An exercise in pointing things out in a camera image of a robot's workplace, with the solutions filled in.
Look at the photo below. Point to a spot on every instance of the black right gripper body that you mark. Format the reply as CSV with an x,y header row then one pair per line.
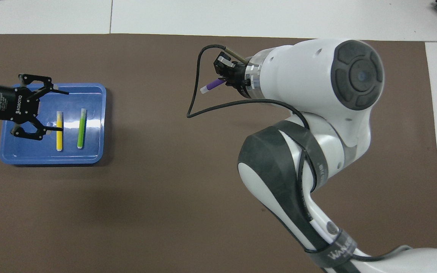
x,y
242,79

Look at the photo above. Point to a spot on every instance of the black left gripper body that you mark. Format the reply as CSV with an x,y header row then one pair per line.
x,y
6,104

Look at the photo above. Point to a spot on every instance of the purple pen white cap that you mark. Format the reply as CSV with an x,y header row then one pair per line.
x,y
212,85

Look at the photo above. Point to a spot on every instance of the yellow pen white cap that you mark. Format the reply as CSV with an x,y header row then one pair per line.
x,y
59,140

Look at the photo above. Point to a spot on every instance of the green pen white cap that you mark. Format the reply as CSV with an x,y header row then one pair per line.
x,y
81,129

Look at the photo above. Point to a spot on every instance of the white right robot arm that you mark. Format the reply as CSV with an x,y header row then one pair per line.
x,y
309,83

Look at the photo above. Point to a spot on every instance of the blue plastic tray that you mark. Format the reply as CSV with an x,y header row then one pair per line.
x,y
93,151

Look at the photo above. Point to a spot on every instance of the brown table mat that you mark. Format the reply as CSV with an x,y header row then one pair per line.
x,y
165,208

